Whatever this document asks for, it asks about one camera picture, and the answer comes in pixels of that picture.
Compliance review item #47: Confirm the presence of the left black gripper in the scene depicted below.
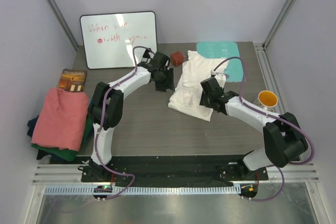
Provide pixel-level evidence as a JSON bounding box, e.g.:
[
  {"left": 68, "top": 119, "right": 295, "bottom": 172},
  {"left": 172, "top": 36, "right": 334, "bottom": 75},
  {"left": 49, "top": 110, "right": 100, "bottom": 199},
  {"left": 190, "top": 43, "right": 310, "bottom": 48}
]
[{"left": 154, "top": 68, "right": 175, "bottom": 92}]

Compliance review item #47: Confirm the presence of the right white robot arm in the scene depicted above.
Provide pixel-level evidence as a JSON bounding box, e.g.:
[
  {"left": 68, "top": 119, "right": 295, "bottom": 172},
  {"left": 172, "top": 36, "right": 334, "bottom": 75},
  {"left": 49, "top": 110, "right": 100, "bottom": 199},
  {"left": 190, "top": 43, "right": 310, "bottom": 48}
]
[{"left": 200, "top": 77, "right": 308, "bottom": 179}]

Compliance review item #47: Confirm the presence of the red brown cube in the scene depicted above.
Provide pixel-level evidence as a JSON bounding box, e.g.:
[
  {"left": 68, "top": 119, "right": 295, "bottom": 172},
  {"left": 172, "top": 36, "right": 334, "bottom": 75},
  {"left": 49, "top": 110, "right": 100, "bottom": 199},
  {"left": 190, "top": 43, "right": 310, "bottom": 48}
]
[{"left": 170, "top": 51, "right": 185, "bottom": 67}]

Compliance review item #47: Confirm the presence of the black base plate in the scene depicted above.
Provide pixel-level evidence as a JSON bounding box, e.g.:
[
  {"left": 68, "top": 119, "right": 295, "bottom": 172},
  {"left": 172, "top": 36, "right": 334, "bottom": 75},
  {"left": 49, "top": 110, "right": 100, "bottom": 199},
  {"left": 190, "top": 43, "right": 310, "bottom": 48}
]
[{"left": 78, "top": 155, "right": 268, "bottom": 188}]

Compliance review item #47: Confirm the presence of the left aluminium frame post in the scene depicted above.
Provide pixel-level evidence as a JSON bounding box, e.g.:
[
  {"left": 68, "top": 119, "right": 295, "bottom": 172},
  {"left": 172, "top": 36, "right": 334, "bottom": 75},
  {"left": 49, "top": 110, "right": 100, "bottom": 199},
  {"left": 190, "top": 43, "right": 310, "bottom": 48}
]
[{"left": 46, "top": 0, "right": 79, "bottom": 51}]

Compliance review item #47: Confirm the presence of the perforated cable tray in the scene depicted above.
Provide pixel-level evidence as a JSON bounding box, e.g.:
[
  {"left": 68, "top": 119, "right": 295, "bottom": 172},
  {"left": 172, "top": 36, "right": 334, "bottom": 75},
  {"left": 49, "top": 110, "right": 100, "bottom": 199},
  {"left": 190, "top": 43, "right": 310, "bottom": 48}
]
[{"left": 44, "top": 184, "right": 241, "bottom": 196}]

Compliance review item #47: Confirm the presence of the front aluminium rail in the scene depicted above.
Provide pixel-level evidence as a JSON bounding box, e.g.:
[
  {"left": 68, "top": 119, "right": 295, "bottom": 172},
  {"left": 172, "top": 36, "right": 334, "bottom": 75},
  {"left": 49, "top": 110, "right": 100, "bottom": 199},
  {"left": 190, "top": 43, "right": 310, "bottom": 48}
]
[{"left": 32, "top": 163, "right": 319, "bottom": 185}]

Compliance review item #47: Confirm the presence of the pink folded t shirt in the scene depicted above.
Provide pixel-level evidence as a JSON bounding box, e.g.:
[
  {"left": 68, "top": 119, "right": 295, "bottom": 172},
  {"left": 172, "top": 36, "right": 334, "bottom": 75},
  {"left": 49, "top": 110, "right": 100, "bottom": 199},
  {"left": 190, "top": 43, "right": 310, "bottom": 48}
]
[{"left": 31, "top": 88, "right": 89, "bottom": 151}]

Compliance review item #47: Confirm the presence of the green folded t shirt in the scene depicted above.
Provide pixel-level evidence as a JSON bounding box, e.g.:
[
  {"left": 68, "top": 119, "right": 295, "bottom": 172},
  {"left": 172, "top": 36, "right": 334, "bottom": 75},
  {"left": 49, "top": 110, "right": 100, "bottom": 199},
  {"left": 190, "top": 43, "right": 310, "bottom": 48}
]
[{"left": 31, "top": 115, "right": 93, "bottom": 162}]

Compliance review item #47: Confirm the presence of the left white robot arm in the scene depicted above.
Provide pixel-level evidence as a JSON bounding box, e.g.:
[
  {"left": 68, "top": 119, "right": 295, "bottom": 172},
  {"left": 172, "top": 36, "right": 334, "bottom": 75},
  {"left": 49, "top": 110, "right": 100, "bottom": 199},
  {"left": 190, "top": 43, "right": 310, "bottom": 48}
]
[{"left": 89, "top": 48, "right": 174, "bottom": 182}]

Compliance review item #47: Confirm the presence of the right aluminium frame post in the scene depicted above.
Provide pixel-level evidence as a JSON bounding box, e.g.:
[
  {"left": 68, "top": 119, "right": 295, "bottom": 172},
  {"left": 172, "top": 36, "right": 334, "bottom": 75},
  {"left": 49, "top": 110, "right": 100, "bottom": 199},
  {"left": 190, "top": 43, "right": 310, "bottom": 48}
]
[{"left": 263, "top": 0, "right": 296, "bottom": 50}]

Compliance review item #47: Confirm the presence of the aluminium frame post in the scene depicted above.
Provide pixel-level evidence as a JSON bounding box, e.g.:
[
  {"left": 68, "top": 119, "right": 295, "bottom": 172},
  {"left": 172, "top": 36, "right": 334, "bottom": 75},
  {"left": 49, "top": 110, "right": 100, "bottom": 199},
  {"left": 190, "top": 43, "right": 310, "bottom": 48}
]
[
  {"left": 263, "top": 0, "right": 296, "bottom": 50},
  {"left": 46, "top": 0, "right": 79, "bottom": 51}
]

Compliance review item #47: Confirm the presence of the white t shirt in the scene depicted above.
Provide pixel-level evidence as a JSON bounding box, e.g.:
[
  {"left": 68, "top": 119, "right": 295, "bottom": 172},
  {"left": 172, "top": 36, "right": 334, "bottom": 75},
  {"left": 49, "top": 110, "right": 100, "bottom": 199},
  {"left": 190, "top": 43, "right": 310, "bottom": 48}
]
[{"left": 168, "top": 50, "right": 229, "bottom": 121}]

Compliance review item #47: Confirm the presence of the teal cutting board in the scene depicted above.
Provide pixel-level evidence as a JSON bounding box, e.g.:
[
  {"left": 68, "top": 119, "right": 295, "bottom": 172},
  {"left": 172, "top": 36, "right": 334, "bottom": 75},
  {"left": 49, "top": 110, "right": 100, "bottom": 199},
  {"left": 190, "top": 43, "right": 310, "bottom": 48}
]
[{"left": 196, "top": 41, "right": 243, "bottom": 82}]

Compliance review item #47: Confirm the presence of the white mug yellow inside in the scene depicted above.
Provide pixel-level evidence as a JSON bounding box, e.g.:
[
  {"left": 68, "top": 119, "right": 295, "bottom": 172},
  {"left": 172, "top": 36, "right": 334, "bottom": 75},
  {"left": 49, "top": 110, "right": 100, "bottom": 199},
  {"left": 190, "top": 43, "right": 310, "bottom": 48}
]
[{"left": 254, "top": 90, "right": 278, "bottom": 111}]

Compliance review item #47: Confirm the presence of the right aluminium rail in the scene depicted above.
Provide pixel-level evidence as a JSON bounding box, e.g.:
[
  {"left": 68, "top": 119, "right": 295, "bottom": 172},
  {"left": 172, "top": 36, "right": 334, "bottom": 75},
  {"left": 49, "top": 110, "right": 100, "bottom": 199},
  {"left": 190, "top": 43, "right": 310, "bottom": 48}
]
[{"left": 254, "top": 43, "right": 287, "bottom": 114}]

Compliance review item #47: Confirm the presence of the aluminium rail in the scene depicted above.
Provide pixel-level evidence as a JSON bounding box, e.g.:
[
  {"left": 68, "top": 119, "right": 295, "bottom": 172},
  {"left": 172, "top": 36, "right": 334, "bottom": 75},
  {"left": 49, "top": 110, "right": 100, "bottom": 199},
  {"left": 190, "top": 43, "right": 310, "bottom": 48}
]
[
  {"left": 32, "top": 163, "right": 319, "bottom": 185},
  {"left": 254, "top": 43, "right": 287, "bottom": 114}
]

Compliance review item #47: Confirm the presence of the small white whiteboard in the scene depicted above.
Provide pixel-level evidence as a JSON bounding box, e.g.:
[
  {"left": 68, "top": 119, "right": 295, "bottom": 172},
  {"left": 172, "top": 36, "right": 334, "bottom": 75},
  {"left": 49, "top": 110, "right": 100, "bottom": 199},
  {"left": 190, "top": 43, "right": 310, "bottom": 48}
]
[{"left": 80, "top": 11, "right": 157, "bottom": 69}]

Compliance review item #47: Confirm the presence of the brown book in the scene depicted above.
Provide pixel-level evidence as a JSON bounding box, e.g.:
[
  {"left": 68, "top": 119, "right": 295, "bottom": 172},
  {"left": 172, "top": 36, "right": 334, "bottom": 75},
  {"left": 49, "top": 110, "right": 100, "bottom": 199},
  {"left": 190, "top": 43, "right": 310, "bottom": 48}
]
[{"left": 57, "top": 69, "right": 87, "bottom": 92}]

